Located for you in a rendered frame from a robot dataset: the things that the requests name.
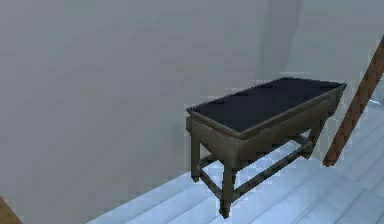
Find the olive table with black top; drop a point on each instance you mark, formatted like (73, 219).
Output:
(263, 103)

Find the brown wooden door frame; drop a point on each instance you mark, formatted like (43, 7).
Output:
(354, 110)

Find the brown wooden furniture corner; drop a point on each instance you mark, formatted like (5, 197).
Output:
(6, 213)

